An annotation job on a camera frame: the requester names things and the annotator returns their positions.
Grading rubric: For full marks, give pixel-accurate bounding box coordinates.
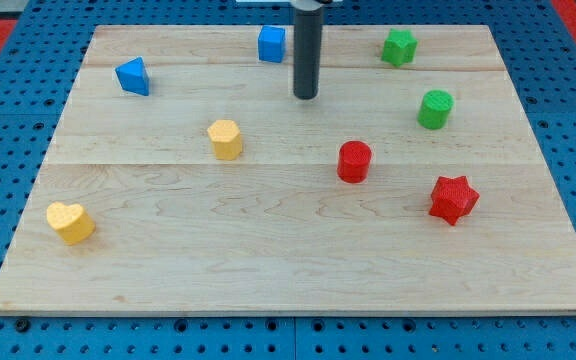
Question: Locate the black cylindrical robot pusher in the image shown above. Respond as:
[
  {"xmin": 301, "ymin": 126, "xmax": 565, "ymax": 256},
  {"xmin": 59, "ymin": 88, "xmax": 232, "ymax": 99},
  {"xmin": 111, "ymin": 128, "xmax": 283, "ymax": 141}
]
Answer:
[{"xmin": 290, "ymin": 0, "xmax": 323, "ymax": 100}]

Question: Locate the red star block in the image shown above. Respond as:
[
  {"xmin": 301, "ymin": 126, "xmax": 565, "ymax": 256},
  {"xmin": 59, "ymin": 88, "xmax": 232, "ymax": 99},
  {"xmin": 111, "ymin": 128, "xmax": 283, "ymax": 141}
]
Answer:
[{"xmin": 429, "ymin": 176, "xmax": 480, "ymax": 226}]

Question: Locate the light wooden board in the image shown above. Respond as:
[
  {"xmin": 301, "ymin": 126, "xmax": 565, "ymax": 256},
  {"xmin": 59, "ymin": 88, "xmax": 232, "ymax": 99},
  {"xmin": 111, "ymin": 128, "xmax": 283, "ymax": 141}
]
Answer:
[{"xmin": 0, "ymin": 25, "xmax": 576, "ymax": 317}]

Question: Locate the red cylinder block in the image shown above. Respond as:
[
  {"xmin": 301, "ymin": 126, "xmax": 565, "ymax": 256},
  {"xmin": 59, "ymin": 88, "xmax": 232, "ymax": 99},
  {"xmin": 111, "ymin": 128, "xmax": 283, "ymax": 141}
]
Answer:
[{"xmin": 337, "ymin": 140, "xmax": 372, "ymax": 183}]

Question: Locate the yellow heart block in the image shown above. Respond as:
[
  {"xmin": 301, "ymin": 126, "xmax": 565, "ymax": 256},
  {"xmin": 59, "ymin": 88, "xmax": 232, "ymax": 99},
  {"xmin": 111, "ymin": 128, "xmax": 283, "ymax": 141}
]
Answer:
[{"xmin": 46, "ymin": 202, "xmax": 96, "ymax": 246}]

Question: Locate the green cylinder block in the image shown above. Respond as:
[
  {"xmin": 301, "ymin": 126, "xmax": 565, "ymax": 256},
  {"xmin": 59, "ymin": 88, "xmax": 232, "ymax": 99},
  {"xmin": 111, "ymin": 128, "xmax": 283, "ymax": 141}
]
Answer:
[{"xmin": 417, "ymin": 89, "xmax": 454, "ymax": 130}]

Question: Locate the blue cube block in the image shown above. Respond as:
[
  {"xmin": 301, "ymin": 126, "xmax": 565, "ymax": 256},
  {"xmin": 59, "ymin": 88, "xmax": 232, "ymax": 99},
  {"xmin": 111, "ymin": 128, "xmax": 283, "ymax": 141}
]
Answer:
[{"xmin": 257, "ymin": 25, "xmax": 286, "ymax": 63}]

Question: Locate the blue triangle block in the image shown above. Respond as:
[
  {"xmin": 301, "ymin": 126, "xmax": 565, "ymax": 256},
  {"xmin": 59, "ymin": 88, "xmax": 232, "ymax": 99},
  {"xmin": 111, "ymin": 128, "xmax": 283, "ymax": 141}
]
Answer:
[{"xmin": 115, "ymin": 57, "xmax": 149, "ymax": 96}]

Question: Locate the yellow hexagon block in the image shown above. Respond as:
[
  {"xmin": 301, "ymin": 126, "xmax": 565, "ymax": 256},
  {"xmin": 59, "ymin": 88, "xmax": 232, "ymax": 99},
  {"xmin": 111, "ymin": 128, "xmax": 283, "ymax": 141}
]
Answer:
[{"xmin": 207, "ymin": 119, "xmax": 243, "ymax": 160}]

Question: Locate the green star block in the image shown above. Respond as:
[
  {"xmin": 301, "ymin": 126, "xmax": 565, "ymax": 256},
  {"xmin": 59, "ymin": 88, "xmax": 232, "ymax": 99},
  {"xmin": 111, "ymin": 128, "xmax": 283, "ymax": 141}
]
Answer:
[{"xmin": 381, "ymin": 29, "xmax": 418, "ymax": 67}]

